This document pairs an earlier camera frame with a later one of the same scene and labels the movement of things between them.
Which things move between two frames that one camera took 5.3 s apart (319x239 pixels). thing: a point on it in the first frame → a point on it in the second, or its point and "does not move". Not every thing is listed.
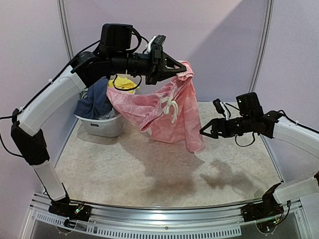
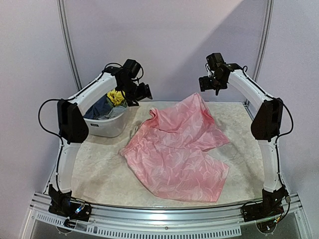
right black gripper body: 220,127 → 206,83
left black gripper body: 156,67 → 133,92
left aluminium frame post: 61,6 does not move
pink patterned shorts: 168,108 → 170,151
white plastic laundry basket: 106,128 does not move
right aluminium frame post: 268,27 does not move
